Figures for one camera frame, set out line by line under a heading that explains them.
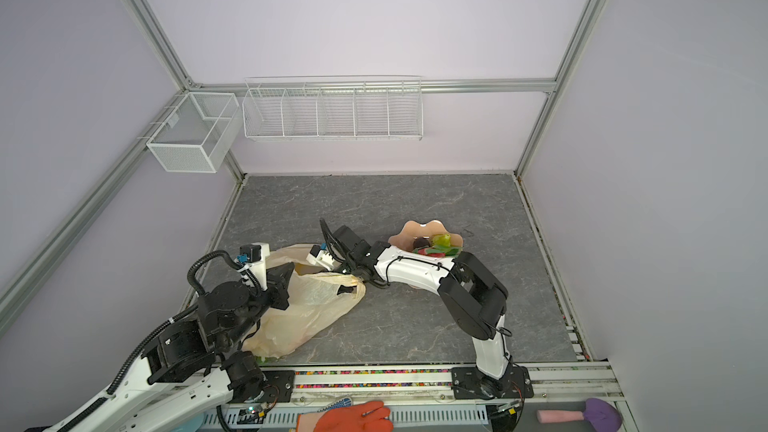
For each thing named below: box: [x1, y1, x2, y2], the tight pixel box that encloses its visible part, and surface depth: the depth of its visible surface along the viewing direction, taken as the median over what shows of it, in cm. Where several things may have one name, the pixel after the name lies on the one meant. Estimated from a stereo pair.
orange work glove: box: [313, 400, 394, 432], surface depth 70 cm
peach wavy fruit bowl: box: [388, 220, 464, 251], surface depth 101 cm
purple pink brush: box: [536, 398, 623, 432], surface depth 70 cm
